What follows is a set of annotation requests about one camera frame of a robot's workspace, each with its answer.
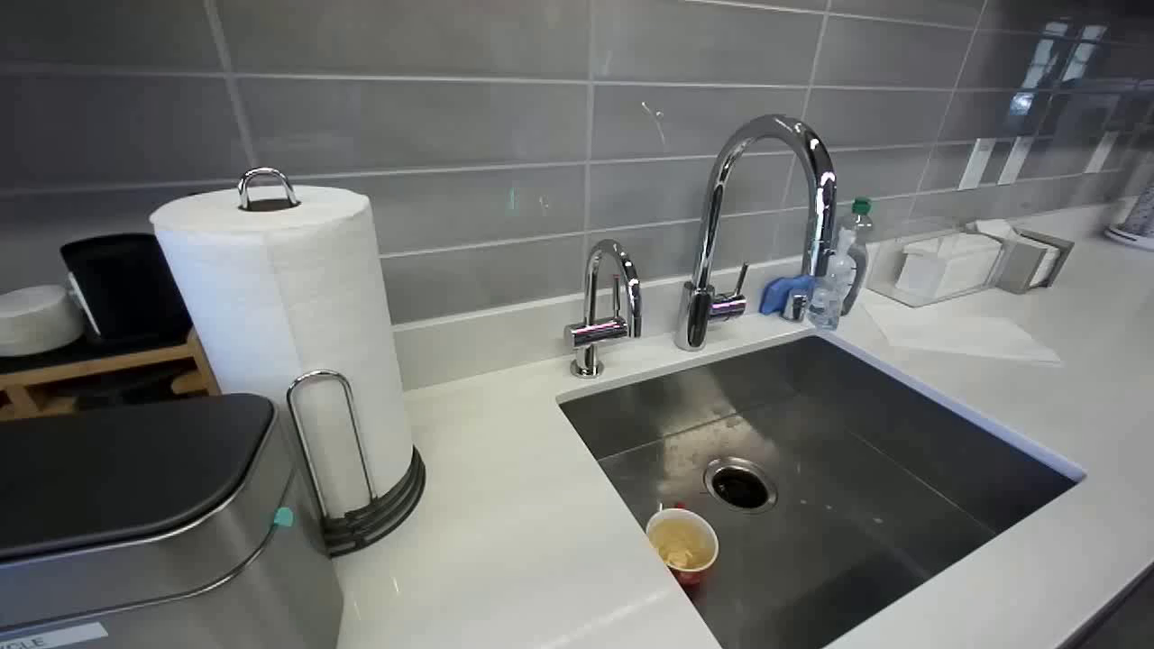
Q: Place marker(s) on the black sink drain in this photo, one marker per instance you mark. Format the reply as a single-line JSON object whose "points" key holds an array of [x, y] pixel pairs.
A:
{"points": [[740, 486]]}

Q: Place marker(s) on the stainless steel sink basin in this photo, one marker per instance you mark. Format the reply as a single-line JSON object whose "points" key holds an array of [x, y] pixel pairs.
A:
{"points": [[867, 482]]}

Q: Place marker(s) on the white cup with red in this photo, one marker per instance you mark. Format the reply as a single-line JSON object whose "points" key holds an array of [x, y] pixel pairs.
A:
{"points": [[693, 572]]}

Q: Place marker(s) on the white paper towel roll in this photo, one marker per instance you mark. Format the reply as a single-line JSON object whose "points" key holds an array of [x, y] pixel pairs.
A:
{"points": [[284, 313]]}

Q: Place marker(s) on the white bowl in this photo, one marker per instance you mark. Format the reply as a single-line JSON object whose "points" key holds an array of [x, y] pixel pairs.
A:
{"points": [[34, 320]]}

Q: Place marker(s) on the black tray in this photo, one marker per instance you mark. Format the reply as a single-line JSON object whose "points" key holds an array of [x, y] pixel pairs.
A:
{"points": [[129, 295]]}

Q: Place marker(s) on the steel bin with black lid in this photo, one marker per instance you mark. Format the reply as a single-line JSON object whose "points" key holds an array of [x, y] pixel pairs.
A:
{"points": [[133, 517]]}

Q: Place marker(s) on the small chrome faucet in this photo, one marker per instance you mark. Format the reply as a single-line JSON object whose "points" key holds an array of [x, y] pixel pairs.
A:
{"points": [[597, 325]]}

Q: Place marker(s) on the clear soap bottle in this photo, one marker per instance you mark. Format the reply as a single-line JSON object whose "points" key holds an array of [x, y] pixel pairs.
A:
{"points": [[838, 277]]}

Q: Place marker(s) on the white soap dish tray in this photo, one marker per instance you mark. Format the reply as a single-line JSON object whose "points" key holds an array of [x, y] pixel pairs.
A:
{"points": [[941, 268]]}

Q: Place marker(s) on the wooden rack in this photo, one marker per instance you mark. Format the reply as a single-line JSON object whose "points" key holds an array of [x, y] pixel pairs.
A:
{"points": [[109, 366]]}

